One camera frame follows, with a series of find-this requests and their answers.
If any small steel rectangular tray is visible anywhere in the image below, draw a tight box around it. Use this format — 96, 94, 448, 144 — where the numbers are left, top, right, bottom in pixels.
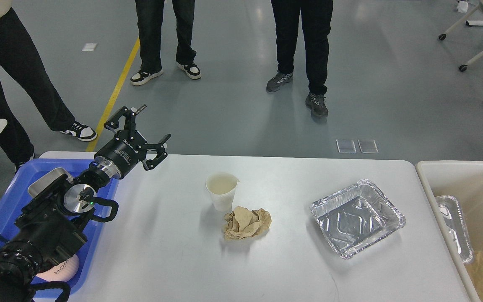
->
27, 167, 73, 198

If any crumpled brown paper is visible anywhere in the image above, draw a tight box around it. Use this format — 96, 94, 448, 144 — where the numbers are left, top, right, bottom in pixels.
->
223, 206, 272, 240

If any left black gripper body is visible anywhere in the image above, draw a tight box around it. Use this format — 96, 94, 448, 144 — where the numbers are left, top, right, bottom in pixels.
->
94, 133, 148, 179

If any pink ribbed mug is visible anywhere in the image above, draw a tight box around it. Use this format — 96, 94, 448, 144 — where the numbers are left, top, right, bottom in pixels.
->
36, 255, 79, 282

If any white plastic bin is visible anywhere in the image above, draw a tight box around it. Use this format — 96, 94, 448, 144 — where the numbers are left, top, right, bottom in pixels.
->
415, 161, 483, 302

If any aluminium foil tray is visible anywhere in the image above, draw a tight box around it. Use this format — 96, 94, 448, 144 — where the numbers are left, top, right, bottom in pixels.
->
309, 179, 406, 260

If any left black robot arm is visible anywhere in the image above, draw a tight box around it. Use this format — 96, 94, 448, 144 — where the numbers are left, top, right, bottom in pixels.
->
0, 105, 171, 302

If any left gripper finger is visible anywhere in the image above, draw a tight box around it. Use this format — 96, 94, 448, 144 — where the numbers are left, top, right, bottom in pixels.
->
143, 134, 172, 171
104, 105, 147, 139

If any right clear floor plate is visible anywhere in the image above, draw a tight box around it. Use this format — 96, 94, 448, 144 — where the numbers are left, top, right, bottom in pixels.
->
357, 139, 379, 154

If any white paper cup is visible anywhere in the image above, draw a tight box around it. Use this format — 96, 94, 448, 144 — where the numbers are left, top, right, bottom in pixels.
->
205, 172, 239, 212

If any left clear floor plate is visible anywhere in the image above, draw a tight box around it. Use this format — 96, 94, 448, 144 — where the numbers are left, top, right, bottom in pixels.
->
336, 139, 357, 154

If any person in black trousers left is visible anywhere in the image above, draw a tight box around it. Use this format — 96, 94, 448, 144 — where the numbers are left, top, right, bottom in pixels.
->
0, 0, 98, 170

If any person in dark jeans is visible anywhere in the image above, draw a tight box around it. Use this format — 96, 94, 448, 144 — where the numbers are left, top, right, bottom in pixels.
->
130, 0, 202, 86

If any white paper on floor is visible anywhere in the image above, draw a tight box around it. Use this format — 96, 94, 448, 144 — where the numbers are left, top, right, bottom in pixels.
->
82, 43, 98, 52

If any person with grey sneakers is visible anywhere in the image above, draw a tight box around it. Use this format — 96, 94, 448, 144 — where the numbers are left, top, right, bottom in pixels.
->
266, 0, 334, 118

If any clear floor plate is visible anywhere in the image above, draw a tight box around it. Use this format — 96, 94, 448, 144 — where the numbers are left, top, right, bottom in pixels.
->
336, 139, 357, 154
357, 139, 379, 154

